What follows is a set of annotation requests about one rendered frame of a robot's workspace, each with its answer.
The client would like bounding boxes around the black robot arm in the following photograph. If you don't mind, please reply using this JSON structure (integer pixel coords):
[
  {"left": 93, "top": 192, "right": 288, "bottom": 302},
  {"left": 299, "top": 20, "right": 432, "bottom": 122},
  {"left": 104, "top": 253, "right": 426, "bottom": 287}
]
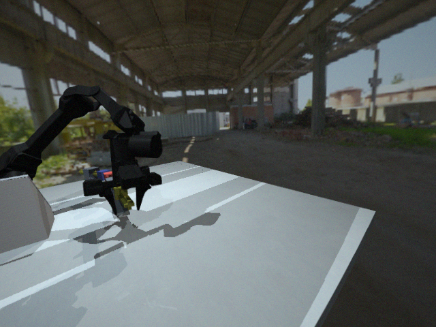
[{"left": 0, "top": 85, "right": 163, "bottom": 189}]

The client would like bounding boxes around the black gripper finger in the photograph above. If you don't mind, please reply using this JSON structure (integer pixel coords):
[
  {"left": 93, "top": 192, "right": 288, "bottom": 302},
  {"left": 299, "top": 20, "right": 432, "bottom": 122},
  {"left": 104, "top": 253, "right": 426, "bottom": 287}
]
[
  {"left": 136, "top": 186, "right": 151, "bottom": 211},
  {"left": 99, "top": 190, "right": 117, "bottom": 216}
]

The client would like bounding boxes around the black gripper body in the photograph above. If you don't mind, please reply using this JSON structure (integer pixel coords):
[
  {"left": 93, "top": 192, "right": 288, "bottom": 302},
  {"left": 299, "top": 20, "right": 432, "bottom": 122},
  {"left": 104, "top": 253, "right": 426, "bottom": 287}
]
[{"left": 82, "top": 156, "right": 162, "bottom": 196}]

